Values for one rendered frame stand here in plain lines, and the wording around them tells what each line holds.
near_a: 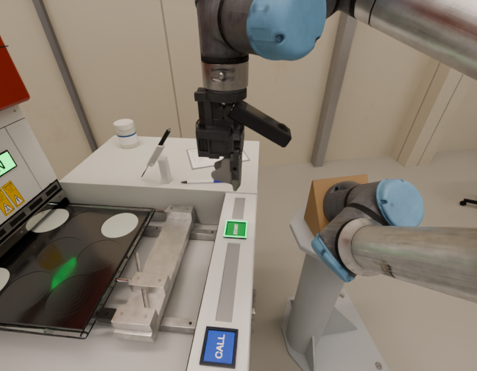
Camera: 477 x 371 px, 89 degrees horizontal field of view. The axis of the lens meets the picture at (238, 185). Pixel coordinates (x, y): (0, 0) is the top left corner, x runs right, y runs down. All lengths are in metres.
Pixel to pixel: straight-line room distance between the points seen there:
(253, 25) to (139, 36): 1.99
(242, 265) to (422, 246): 0.33
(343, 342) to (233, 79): 1.42
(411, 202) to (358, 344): 1.09
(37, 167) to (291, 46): 0.77
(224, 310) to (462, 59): 0.48
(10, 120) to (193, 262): 0.59
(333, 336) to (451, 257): 1.26
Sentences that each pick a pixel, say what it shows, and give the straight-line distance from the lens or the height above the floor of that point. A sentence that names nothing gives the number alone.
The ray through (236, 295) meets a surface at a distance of 0.52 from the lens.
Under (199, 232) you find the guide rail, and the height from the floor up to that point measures 0.85.
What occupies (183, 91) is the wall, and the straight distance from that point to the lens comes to 2.31.
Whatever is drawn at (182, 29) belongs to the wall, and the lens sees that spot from 2.24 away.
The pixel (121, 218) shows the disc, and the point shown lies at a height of 0.90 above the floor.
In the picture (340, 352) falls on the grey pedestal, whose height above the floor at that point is 0.01.
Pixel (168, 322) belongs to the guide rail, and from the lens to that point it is 0.63.
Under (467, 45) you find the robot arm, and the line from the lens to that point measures 0.35.
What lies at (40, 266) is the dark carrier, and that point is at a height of 0.90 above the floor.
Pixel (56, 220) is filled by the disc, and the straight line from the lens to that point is 0.91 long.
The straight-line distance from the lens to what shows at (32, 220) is 0.89.
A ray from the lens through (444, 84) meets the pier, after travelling 2.97.
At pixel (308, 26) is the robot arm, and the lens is 0.31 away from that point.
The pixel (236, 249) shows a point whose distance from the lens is 0.58.
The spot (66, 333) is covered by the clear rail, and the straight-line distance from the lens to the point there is 0.64.
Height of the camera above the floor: 1.41
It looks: 36 degrees down
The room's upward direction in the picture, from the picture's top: straight up
